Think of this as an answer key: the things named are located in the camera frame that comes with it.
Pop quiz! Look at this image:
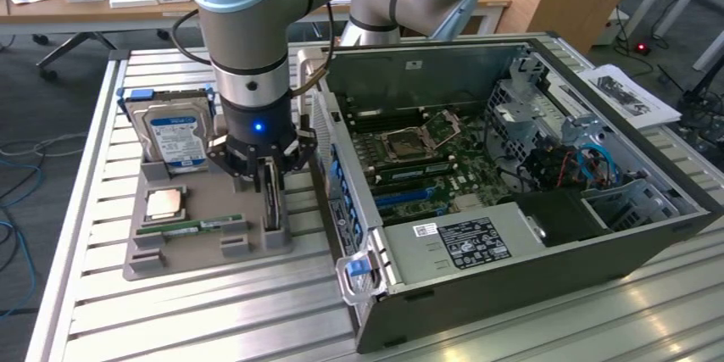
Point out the blue case latch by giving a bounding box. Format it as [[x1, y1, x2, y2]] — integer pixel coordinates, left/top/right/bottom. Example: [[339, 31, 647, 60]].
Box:
[[347, 260, 370, 286]]

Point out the green graphics card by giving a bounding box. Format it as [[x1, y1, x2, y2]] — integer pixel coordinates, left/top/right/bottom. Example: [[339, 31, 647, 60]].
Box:
[[258, 156, 290, 231]]

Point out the silver socket cover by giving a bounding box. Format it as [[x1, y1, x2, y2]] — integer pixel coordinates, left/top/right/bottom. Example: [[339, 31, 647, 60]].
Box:
[[422, 107, 460, 136]]

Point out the low metal disk bay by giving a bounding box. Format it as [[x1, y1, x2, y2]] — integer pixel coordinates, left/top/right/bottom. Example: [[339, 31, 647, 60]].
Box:
[[579, 177, 683, 234]]

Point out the green motherboard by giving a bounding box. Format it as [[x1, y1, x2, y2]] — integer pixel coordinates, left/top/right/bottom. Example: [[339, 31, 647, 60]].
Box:
[[339, 98, 516, 227]]

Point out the green RAM stick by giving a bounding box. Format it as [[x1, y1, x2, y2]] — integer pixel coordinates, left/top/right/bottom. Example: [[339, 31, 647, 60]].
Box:
[[135, 214, 246, 237], [372, 162, 458, 183]]

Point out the tall metal disk bay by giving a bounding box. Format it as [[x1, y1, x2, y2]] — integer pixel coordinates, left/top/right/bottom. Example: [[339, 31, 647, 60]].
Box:
[[483, 50, 572, 159]]

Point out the CPU socket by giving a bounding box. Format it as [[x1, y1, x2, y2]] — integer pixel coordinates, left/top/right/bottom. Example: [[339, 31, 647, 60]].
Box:
[[382, 126, 431, 159]]

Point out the blue data wire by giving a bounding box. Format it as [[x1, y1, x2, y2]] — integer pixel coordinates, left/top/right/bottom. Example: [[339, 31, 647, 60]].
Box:
[[579, 141, 623, 192]]

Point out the long black expansion slot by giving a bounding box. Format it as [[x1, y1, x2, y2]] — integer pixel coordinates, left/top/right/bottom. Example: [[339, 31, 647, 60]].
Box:
[[370, 175, 455, 190]]

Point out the blue floor cable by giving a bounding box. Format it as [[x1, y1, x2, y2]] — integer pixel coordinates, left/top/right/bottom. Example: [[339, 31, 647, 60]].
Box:
[[0, 158, 46, 319]]

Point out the grey power supply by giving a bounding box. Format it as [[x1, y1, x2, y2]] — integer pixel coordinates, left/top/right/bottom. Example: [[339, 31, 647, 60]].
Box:
[[382, 203, 548, 291]]

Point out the grey parts rack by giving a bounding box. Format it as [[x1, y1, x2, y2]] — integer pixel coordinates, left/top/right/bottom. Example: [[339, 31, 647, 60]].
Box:
[[122, 157, 295, 283]]

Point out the silver CPU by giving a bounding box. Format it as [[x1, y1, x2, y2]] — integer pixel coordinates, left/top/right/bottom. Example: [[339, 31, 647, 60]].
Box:
[[144, 186, 190, 226]]

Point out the white device box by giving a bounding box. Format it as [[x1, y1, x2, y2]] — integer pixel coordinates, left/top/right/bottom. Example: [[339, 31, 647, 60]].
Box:
[[599, 18, 631, 47]]

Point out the blue expansion slot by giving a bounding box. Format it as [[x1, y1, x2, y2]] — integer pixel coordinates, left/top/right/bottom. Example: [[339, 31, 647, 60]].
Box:
[[374, 187, 435, 207]]

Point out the hard disk with blue caddy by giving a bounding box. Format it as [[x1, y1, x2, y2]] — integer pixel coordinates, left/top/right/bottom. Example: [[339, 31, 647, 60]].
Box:
[[123, 88, 215, 175]]

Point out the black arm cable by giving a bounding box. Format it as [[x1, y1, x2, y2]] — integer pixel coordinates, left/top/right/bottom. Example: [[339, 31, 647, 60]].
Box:
[[171, 8, 216, 67]]

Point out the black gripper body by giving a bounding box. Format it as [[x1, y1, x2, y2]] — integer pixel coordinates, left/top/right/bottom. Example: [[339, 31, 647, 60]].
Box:
[[218, 97, 302, 159]]

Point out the black wheeled desk base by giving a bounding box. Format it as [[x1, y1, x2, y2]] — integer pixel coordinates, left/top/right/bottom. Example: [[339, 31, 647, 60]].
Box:
[[34, 31, 175, 80]]

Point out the black RAM slot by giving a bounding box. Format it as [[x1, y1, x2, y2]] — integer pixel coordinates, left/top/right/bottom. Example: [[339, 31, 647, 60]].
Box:
[[346, 108, 423, 117], [355, 122, 427, 131], [351, 117, 426, 126], [348, 113, 424, 121]]

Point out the open PC case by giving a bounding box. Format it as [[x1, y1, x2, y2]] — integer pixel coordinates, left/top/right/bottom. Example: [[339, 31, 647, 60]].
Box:
[[296, 33, 712, 354]]

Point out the printed paper stack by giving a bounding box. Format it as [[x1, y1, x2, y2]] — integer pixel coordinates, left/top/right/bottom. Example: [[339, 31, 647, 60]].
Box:
[[576, 63, 684, 131]]

